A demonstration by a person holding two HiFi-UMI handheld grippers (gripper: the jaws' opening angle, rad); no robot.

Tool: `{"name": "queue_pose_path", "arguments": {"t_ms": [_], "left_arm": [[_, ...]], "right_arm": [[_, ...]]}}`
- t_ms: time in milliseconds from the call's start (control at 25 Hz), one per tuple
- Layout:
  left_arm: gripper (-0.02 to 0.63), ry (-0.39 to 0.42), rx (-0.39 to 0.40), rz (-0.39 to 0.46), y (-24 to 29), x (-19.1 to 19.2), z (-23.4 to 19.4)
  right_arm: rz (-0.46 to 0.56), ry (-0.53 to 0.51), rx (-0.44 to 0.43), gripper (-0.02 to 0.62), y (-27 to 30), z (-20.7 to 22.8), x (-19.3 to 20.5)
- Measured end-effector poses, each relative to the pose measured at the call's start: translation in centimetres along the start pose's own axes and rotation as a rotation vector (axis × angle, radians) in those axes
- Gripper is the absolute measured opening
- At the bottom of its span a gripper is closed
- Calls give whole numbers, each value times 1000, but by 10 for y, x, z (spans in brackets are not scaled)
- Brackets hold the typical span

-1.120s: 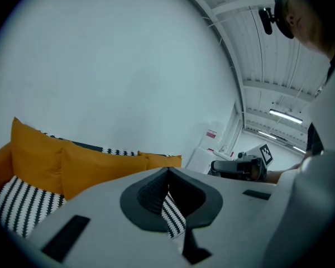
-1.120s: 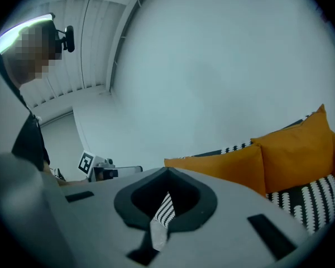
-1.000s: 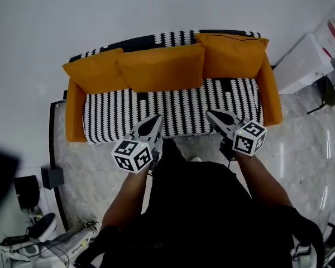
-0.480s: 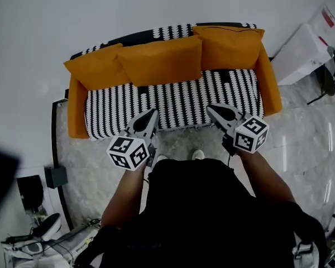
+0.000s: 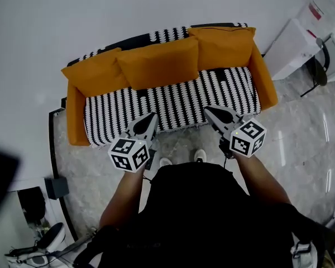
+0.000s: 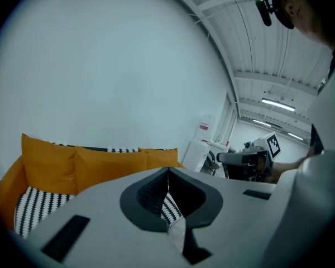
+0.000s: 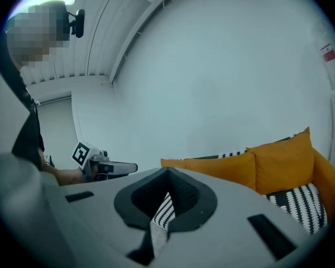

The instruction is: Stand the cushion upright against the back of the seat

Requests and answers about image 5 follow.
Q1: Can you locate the black chair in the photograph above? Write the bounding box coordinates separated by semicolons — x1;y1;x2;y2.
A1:
300;37;332;98

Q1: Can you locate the orange cushion with black zipper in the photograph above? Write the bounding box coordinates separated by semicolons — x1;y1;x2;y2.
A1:
187;26;257;71

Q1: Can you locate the black floor trim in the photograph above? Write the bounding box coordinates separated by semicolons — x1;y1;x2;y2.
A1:
49;98;79;241

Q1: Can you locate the grey white headset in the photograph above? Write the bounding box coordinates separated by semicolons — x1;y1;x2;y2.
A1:
36;222;66;253

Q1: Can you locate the person's right forearm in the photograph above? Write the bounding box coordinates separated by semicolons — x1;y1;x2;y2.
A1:
234;154;293;206

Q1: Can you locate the black bag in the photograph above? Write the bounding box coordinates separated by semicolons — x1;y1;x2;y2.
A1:
17;187;47;224

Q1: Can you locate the orange sofa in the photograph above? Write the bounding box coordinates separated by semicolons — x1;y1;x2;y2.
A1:
60;22;279;149

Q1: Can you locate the person's black shirt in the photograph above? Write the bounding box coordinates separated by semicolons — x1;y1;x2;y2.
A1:
75;162;327;268

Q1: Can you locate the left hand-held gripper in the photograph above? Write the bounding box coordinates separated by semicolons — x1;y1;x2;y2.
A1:
108;112;159;174

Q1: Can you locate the black box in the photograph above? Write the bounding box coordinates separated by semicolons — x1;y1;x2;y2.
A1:
44;176;70;200

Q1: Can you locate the white strap with buckle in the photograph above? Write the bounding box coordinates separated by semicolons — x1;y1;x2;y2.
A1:
290;241;319;268

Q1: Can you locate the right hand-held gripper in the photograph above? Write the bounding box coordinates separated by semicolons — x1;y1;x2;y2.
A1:
203;105;268;159

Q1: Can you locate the person's left forearm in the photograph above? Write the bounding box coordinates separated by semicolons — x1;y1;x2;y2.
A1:
99;167;145;230

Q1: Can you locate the white water dispenser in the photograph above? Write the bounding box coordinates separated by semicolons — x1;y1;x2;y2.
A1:
264;18;323;81

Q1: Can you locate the person's right white shoe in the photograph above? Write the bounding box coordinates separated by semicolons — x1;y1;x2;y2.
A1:
194;149;207;164

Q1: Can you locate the large orange cushion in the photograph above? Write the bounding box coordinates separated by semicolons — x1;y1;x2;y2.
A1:
116;36;199;91
60;47;131;98

